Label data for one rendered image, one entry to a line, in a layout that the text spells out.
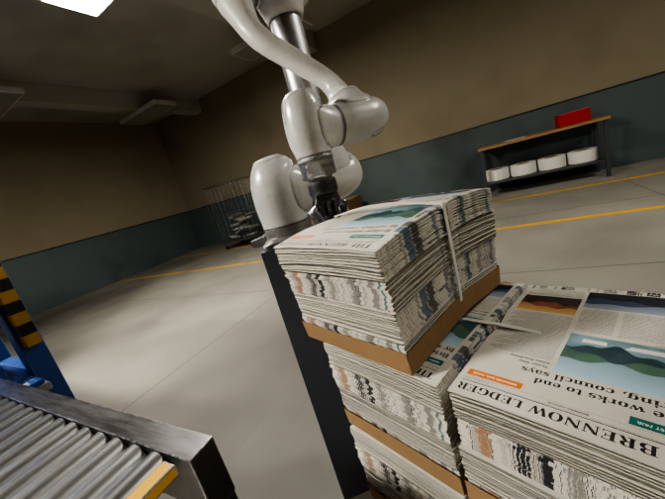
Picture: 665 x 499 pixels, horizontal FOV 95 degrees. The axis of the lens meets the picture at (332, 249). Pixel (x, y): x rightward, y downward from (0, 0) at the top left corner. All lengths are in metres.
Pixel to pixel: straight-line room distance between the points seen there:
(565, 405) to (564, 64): 6.85
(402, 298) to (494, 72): 6.74
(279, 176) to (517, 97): 6.36
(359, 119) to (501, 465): 0.73
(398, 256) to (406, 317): 0.10
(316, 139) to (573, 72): 6.60
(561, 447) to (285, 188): 0.82
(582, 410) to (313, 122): 0.68
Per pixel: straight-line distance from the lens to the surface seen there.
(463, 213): 0.64
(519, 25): 7.24
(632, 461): 0.47
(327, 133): 0.77
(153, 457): 0.70
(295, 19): 1.18
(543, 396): 0.51
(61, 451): 0.91
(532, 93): 7.09
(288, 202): 0.96
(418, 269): 0.52
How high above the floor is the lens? 1.17
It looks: 13 degrees down
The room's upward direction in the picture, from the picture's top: 16 degrees counter-clockwise
